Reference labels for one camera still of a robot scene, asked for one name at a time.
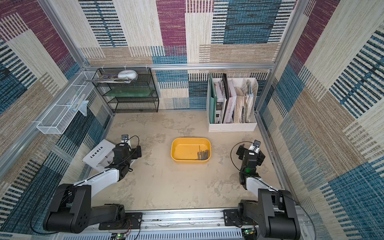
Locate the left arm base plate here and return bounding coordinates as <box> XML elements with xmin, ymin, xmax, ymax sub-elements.
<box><xmin>99</xmin><ymin>212</ymin><xmax>143</xmax><ymax>231</ymax></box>

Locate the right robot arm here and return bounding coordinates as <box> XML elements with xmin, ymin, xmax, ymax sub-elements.
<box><xmin>236</xmin><ymin>141</ymin><xmax>301</xmax><ymax>240</ymax></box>

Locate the white round object on shelf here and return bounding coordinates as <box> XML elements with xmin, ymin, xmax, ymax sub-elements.
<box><xmin>118</xmin><ymin>70</ymin><xmax>138</xmax><ymax>81</ymax></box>

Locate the white wire wall basket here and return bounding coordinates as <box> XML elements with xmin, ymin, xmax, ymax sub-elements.
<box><xmin>37</xmin><ymin>71</ymin><xmax>95</xmax><ymax>135</ymax></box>

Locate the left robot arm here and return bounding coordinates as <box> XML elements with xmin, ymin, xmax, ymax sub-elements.
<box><xmin>43</xmin><ymin>142</ymin><xmax>142</xmax><ymax>234</ymax></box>

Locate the yellow plastic storage box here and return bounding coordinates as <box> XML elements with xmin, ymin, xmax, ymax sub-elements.
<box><xmin>171</xmin><ymin>137</ymin><xmax>212</xmax><ymax>164</ymax></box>

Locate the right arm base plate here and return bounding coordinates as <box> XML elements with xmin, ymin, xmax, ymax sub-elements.
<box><xmin>223</xmin><ymin>209</ymin><xmax>255</xmax><ymax>228</ymax></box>

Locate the steel nail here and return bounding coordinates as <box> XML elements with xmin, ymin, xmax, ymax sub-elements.
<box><xmin>197</xmin><ymin>146</ymin><xmax>211</xmax><ymax>161</ymax></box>

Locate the green folder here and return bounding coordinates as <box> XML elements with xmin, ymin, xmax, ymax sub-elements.
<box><xmin>208</xmin><ymin>74</ymin><xmax>217</xmax><ymax>124</ymax></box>

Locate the white file organizer box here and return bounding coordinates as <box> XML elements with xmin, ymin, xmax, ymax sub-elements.
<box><xmin>206</xmin><ymin>74</ymin><xmax>259</xmax><ymax>132</ymax></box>

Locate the black wire mesh shelf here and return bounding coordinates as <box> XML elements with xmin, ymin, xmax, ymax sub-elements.
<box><xmin>92</xmin><ymin>67</ymin><xmax>160</xmax><ymax>114</ymax></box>

